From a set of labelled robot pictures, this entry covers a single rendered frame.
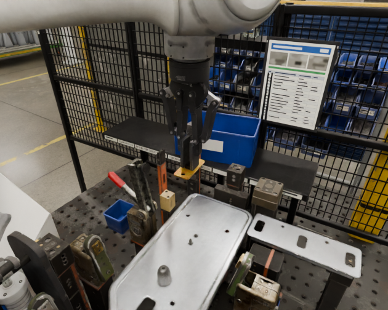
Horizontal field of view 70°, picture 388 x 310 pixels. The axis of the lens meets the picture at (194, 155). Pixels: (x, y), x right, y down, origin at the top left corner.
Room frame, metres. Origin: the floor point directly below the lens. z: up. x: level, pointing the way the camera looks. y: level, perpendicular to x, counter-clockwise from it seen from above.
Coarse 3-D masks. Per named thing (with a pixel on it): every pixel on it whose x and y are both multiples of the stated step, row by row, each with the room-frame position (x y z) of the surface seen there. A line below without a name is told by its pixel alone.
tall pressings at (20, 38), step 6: (0, 36) 7.01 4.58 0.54; (6, 36) 6.91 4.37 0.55; (12, 36) 7.26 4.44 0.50; (18, 36) 7.14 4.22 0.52; (24, 36) 7.50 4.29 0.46; (30, 36) 7.39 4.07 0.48; (36, 36) 7.27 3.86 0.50; (48, 36) 7.54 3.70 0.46; (0, 42) 6.99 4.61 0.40; (6, 42) 6.87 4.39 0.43; (12, 42) 7.26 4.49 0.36; (18, 42) 7.14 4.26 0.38; (24, 42) 7.21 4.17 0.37; (30, 42) 7.38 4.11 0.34; (36, 42) 7.25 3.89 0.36; (0, 48) 6.70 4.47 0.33
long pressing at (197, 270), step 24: (192, 216) 0.61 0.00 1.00; (216, 216) 0.61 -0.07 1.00; (240, 216) 0.61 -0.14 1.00; (168, 240) 0.52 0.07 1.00; (192, 240) 0.52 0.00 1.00; (216, 240) 0.52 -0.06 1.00; (240, 240) 0.52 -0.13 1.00; (144, 264) 0.44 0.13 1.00; (168, 264) 0.44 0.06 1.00; (192, 264) 0.44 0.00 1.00; (216, 264) 0.44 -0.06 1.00; (120, 288) 0.38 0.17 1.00; (144, 288) 0.38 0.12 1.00; (168, 288) 0.38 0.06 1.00; (192, 288) 0.38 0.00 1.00; (216, 288) 0.38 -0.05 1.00
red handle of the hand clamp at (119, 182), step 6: (108, 174) 0.63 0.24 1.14; (114, 174) 0.63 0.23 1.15; (114, 180) 0.62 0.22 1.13; (120, 180) 0.62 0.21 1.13; (120, 186) 0.61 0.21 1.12; (126, 186) 0.61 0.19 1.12; (126, 192) 0.60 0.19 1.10; (132, 192) 0.61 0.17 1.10; (132, 198) 0.59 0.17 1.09; (138, 204) 0.58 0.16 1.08
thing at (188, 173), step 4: (200, 160) 0.55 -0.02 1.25; (188, 164) 0.52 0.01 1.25; (200, 164) 0.53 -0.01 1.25; (180, 168) 0.51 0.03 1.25; (184, 168) 0.51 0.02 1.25; (188, 168) 0.51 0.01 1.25; (196, 168) 0.51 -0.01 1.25; (176, 172) 0.50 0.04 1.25; (180, 172) 0.50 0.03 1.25; (184, 172) 0.50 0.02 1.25; (188, 172) 0.50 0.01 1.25; (192, 172) 0.50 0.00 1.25; (176, 176) 0.48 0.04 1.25; (180, 176) 0.48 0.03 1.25; (184, 176) 0.48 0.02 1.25; (188, 176) 0.48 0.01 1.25
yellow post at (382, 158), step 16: (384, 160) 0.80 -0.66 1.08; (368, 176) 0.87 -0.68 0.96; (384, 176) 0.79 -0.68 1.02; (368, 192) 0.81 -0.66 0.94; (384, 192) 0.78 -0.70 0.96; (368, 208) 0.79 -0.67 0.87; (384, 208) 0.77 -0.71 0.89; (352, 224) 0.81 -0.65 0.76; (368, 224) 0.78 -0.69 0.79; (368, 240) 0.77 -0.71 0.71
